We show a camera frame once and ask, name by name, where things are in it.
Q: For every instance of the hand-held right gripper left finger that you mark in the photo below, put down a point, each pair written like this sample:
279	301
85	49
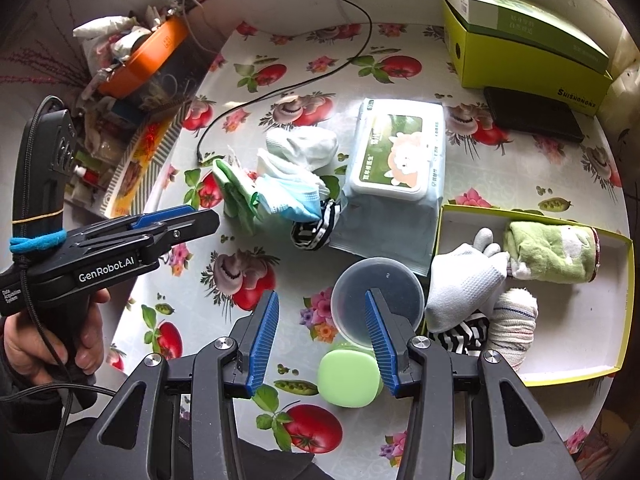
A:
262	345

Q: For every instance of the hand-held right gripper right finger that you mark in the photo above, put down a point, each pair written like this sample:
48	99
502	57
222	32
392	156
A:
380	345

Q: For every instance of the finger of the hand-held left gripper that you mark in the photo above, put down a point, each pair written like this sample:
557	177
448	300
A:
165	216
195	227

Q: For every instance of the large black white striped sock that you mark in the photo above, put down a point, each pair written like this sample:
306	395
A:
460	335

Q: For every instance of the plain white towel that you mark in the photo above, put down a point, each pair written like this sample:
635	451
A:
272	165

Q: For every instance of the white knit glove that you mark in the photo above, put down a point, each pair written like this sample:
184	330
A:
460	280

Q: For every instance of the white towel with thin stripes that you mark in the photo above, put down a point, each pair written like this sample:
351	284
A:
510	325

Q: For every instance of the white and mint sock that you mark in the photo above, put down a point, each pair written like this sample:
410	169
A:
305	145

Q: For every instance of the yellow-green cardboard tray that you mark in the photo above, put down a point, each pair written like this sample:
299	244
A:
565	330

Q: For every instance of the green patterned sock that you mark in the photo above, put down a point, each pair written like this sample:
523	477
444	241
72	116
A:
545	255

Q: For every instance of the person's left hand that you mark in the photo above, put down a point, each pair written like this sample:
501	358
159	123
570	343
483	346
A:
25	345

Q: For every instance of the green square case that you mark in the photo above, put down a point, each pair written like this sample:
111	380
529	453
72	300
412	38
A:
345	375

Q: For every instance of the green cloth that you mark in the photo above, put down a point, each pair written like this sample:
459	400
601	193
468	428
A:
235	195

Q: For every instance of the yellow red printed carton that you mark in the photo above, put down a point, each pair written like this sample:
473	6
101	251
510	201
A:
135	170

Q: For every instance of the round clear plastic container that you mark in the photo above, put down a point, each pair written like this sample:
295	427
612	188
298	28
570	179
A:
350	295

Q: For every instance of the floral vinyl tablecloth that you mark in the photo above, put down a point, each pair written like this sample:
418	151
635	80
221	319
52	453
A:
300	260

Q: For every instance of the blue face mask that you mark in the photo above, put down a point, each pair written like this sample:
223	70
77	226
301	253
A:
285	197

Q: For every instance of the small black white striped sock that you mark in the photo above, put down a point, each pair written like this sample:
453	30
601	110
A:
310	232

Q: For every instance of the dark clear storage bin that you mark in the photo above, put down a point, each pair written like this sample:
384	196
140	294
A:
170	80

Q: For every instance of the orange plastic basin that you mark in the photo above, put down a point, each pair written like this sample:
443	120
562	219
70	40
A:
145	60

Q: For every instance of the dried purple twigs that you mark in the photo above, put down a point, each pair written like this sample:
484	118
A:
55	67

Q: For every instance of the pale blue wet wipes pack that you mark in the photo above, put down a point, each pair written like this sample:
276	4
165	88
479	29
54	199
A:
395	160

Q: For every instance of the white plastic bag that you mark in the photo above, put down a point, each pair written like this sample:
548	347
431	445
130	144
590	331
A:
100	26

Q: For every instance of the black flat box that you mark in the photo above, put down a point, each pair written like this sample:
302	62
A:
530	110

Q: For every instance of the yellow-green shoe box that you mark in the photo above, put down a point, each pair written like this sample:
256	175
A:
500	60

